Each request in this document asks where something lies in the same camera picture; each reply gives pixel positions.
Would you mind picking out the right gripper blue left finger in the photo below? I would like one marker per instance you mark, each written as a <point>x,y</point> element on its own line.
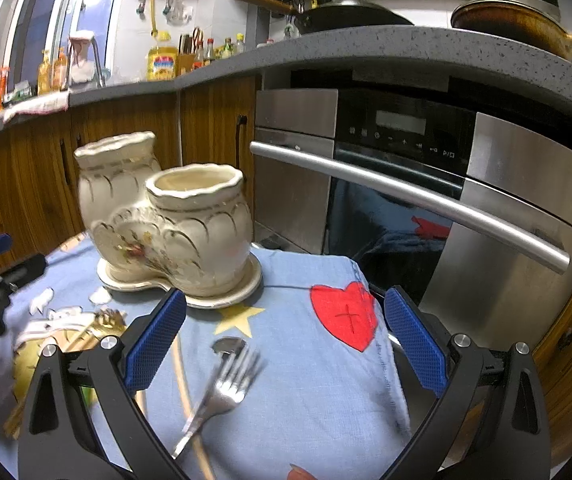
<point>148,339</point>

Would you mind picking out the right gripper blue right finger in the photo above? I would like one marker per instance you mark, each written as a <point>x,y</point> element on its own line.
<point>426,357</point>

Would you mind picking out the silver metal fork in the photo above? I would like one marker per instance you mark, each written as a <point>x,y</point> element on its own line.
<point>226,389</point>

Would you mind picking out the wooden kitchen cabinets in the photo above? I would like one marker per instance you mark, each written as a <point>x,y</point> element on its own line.
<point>39,201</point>

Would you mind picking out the silver flower-end spoon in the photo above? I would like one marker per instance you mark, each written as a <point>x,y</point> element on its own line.
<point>228,346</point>

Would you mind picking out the blue cartoon tablecloth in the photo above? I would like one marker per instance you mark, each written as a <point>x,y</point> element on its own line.
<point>326,404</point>

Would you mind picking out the cream ceramic double utensil holder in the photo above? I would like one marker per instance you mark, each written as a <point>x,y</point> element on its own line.
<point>187,227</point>

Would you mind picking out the stainless steel built-in oven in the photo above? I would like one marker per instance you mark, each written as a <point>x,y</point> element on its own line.
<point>460,196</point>

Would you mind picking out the white pink dish cloth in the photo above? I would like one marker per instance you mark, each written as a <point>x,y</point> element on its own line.
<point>40,105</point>

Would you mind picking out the yellow cooking oil bottle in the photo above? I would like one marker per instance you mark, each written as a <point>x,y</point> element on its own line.
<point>162,58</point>

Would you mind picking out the wooden knife block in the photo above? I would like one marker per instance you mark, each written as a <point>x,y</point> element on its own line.
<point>186,55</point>

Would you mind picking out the grey speckled countertop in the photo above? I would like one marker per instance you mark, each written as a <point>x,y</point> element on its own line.
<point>500,62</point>

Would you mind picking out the brown frying pan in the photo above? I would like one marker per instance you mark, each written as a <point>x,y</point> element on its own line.
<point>515,21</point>

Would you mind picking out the black wok with wooden handle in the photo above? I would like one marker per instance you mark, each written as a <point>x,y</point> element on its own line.
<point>334,15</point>

